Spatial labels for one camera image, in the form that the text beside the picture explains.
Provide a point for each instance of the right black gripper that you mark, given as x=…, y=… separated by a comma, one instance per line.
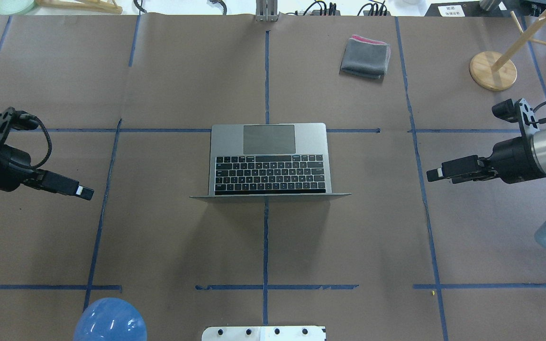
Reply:
x=514, y=160

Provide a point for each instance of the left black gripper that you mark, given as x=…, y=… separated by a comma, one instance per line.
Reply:
x=4, y=166

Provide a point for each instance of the grey laptop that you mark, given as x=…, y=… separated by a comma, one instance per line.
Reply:
x=251, y=163

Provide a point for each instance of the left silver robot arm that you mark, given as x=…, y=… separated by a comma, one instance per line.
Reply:
x=13, y=175

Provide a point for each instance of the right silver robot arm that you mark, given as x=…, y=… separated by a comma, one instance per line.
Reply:
x=484, y=231

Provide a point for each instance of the round wooden stand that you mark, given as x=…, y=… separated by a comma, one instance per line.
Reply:
x=495, y=71

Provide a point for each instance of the blue desk lamp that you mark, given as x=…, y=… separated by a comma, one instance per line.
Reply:
x=110, y=319

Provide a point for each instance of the grey folded cloth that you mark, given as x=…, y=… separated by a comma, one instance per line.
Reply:
x=366, y=57

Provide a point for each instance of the light green plate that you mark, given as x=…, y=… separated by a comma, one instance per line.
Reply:
x=16, y=7

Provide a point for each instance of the wooden dish rack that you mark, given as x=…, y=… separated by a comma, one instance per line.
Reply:
x=101, y=6

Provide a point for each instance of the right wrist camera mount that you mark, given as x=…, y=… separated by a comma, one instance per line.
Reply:
x=519, y=112

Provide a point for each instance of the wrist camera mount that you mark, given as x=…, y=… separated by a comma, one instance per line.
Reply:
x=519, y=112
x=12, y=119

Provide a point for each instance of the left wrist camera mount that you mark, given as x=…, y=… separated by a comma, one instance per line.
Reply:
x=12, y=119

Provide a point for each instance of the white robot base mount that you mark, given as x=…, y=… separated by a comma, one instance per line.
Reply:
x=265, y=333

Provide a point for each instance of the aluminium frame post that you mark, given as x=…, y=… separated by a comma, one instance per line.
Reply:
x=267, y=11

